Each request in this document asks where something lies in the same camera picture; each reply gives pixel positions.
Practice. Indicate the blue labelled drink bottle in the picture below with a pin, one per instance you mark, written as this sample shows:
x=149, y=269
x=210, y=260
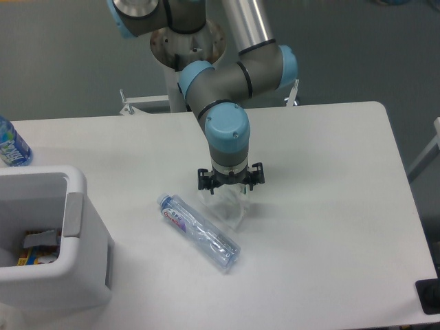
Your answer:
x=14, y=149

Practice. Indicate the white frame at right edge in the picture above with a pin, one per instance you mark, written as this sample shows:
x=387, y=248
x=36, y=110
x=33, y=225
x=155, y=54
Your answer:
x=426, y=156

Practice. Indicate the white plastic trash can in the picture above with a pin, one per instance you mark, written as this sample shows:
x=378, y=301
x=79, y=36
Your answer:
x=45, y=198

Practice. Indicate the black object at table corner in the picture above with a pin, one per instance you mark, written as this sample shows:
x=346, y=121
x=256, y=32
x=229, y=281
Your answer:
x=428, y=293

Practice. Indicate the clear plastic bag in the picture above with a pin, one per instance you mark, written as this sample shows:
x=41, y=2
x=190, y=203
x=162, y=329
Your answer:
x=228, y=203

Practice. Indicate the white pedestal base frame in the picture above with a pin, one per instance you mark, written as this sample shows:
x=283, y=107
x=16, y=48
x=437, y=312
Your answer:
x=161, y=103

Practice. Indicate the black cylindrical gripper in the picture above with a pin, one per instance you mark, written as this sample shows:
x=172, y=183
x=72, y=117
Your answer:
x=230, y=175

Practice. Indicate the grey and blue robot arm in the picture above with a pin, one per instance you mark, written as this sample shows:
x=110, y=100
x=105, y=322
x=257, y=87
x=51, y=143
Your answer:
x=214, y=95

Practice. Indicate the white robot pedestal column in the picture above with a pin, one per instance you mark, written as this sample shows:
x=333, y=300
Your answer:
x=172, y=86

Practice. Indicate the clear water bottle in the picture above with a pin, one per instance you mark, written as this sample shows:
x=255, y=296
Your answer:
x=214, y=243

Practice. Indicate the colourful trash inside can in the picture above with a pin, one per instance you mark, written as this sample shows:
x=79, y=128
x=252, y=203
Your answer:
x=40, y=247

